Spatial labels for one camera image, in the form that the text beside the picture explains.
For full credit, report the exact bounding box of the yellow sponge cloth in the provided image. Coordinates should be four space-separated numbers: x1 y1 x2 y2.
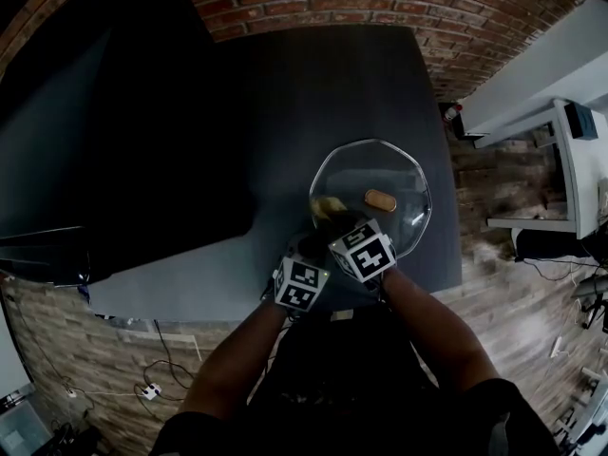
309 196 348 222

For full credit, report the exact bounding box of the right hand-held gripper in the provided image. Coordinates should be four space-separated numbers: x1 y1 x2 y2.
313 210 398 284

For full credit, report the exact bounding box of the white metal frame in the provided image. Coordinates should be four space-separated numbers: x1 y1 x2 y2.
555 368 608 456

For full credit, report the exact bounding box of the large black appliance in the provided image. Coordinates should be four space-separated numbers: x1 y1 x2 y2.
0 0 260 287

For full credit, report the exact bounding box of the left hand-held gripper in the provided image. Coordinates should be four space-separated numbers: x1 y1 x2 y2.
273 234 332 313

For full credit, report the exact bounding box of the person's black shirt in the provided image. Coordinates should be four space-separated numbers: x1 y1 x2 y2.
151 309 561 456

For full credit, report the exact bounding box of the white desk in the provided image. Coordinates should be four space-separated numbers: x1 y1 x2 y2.
486 98 608 240

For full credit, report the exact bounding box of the black box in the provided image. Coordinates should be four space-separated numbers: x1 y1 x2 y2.
563 102 599 141

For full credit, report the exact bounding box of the person's right forearm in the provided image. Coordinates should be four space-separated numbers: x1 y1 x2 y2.
382 266 500 393

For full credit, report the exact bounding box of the person's left forearm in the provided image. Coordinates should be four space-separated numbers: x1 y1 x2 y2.
182 301 291 420

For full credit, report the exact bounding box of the black floor cable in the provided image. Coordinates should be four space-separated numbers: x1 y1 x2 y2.
142 320 200 412

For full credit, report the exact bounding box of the black metal rack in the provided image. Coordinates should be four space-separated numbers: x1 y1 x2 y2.
47 420 104 456

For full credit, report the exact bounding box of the clear glass plate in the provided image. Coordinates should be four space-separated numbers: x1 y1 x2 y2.
308 139 433 260

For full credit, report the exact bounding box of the black stand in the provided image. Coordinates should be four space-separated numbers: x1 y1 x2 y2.
572 275 608 332

